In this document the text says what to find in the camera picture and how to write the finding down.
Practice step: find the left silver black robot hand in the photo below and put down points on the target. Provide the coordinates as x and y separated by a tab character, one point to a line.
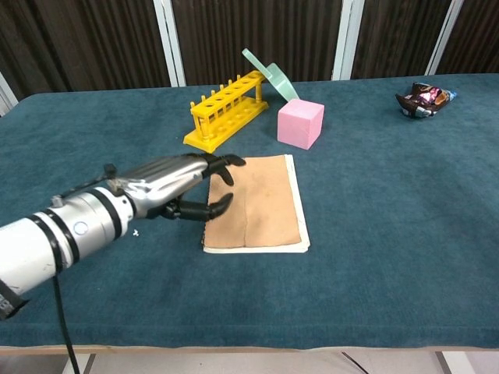
171	183

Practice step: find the spiral notebook with brown cover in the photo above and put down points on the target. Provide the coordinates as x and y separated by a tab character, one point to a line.
257	206

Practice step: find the yellow test tube rack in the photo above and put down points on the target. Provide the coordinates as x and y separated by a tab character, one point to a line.
228	111

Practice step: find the pink foam cube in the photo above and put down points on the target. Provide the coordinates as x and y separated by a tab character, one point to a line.
300	122

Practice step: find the green plastic scoop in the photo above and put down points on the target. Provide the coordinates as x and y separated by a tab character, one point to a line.
278	80

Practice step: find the teal tablecloth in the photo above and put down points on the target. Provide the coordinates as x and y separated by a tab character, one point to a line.
370	253

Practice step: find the crumpled snack wrapper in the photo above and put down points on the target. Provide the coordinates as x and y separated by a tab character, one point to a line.
425	102

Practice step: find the white frame post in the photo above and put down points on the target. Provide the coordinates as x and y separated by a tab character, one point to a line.
345	39
168	41
7	95
442	37

